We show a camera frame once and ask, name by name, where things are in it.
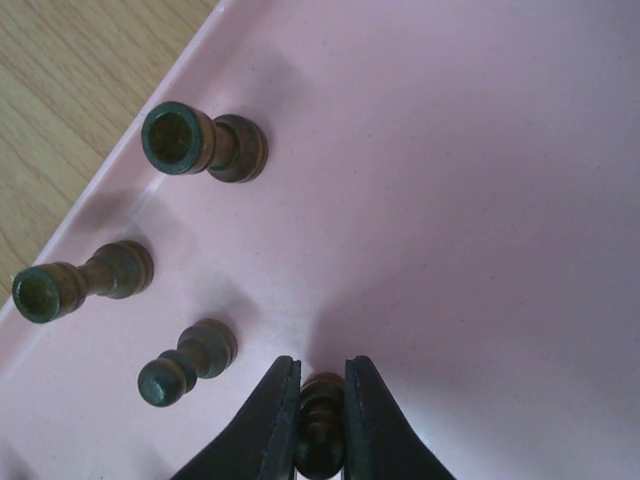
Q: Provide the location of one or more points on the dark chess piece top tray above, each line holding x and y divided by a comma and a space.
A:
178, 139

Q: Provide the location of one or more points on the pink plastic tray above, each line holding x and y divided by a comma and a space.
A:
452, 189

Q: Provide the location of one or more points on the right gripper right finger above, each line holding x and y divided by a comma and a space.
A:
379, 441

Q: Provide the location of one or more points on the dark chess piece tray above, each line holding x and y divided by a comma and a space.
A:
178, 139
204, 350
320, 445
46, 292

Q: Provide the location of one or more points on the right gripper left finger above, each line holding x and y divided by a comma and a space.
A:
259, 442

